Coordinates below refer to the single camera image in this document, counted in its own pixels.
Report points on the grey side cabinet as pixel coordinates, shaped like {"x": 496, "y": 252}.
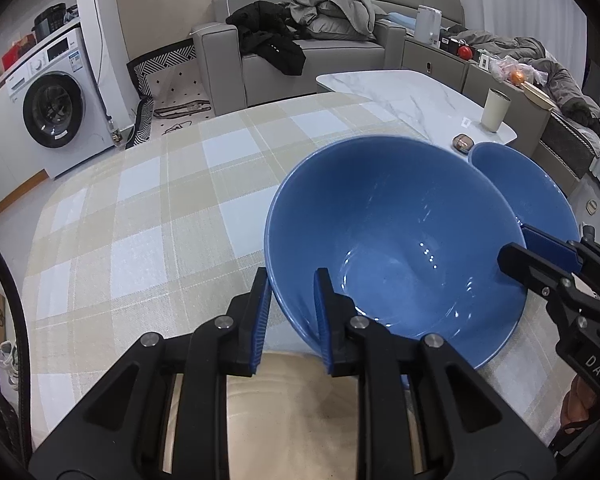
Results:
{"x": 430, "y": 62}

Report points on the white washing machine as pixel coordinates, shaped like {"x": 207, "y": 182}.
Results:
{"x": 65, "y": 110}

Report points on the small floor bottle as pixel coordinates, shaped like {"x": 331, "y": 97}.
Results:
{"x": 115, "y": 132}

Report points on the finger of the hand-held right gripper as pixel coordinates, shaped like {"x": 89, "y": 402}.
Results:
{"x": 527, "y": 267}
{"x": 547, "y": 244}

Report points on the person's right hand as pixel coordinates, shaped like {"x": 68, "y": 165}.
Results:
{"x": 580, "y": 402}

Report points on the plastic bag with orange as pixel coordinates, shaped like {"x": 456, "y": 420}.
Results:
{"x": 517, "y": 76}

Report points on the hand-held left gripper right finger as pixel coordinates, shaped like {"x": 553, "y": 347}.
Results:
{"x": 322, "y": 330}

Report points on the small brown case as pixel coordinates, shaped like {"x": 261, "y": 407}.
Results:
{"x": 463, "y": 142}

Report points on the grey sofa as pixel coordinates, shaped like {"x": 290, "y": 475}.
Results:
{"x": 330, "y": 70}

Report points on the white shoes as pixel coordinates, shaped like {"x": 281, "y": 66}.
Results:
{"x": 7, "y": 362}

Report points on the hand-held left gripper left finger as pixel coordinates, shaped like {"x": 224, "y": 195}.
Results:
{"x": 261, "y": 320}

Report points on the red box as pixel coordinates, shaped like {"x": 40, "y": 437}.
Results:
{"x": 16, "y": 52}

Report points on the blue bowl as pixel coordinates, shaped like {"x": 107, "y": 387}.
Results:
{"x": 380, "y": 220}
{"x": 525, "y": 190}

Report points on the grey clothes pile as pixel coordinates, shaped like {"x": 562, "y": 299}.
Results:
{"x": 337, "y": 10}

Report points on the checked tablecloth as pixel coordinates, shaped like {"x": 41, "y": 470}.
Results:
{"x": 155, "y": 220}

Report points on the white kettle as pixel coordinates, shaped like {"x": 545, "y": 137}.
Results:
{"x": 427, "y": 25}

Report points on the grey blanket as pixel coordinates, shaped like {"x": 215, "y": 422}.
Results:
{"x": 570, "y": 85}

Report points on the black jacket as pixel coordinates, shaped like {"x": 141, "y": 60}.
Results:
{"x": 270, "y": 35}

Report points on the cream cup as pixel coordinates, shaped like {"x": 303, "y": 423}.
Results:
{"x": 495, "y": 110}

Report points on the black white patterned mat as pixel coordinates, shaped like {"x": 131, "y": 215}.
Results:
{"x": 180, "y": 75}

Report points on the white marble table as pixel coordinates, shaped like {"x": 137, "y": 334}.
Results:
{"x": 405, "y": 95}

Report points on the blue pillow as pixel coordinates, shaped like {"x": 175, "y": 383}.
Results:
{"x": 401, "y": 20}

